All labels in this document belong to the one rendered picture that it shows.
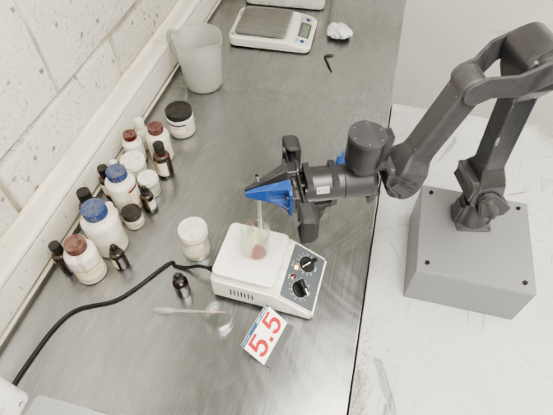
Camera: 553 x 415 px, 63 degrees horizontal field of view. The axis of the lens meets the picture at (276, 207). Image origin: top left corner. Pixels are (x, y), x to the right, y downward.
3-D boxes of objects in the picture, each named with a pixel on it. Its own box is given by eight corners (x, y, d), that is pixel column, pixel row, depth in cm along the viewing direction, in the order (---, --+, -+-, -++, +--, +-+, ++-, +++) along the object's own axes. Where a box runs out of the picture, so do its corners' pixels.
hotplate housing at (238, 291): (326, 265, 94) (329, 244, 88) (311, 323, 86) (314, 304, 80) (225, 240, 98) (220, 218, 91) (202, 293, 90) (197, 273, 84)
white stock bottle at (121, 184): (119, 219, 101) (104, 185, 92) (112, 199, 105) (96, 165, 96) (146, 209, 103) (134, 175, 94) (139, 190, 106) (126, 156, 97)
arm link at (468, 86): (540, 27, 60) (477, 8, 57) (573, 65, 55) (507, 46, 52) (420, 173, 81) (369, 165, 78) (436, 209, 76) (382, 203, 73)
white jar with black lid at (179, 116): (178, 118, 122) (174, 97, 116) (200, 126, 120) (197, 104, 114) (164, 134, 118) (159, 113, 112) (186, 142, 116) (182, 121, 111)
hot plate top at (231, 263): (290, 237, 89) (290, 235, 88) (273, 291, 82) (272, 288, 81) (232, 223, 91) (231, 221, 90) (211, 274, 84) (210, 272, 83)
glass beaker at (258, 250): (236, 254, 86) (233, 229, 79) (254, 235, 88) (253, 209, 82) (261, 270, 83) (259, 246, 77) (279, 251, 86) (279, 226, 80)
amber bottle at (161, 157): (164, 165, 111) (156, 135, 104) (177, 170, 110) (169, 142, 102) (154, 174, 109) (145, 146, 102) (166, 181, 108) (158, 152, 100)
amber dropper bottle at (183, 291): (190, 297, 89) (184, 280, 84) (174, 298, 89) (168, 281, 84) (191, 284, 91) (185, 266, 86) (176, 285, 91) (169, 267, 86)
